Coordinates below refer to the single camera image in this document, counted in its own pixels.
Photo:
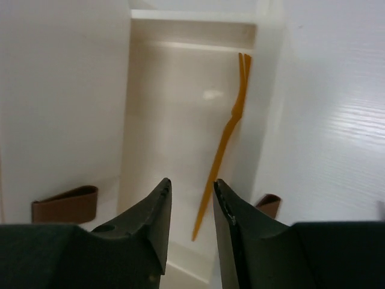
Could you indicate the brown box clip right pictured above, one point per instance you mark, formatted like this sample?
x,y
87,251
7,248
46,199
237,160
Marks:
x,y
269,204

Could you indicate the brown box clip left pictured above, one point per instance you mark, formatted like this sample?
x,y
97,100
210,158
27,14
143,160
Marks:
x,y
78,205

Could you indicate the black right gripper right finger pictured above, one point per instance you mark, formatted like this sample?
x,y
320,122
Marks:
x,y
256,251

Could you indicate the brown box clip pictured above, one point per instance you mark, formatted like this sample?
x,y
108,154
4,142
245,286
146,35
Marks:
x,y
269,204
78,205

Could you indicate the yellow plastic fork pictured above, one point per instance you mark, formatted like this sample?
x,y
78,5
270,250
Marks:
x,y
244,61

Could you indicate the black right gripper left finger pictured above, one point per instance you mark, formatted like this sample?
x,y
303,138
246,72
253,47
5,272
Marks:
x,y
129,251

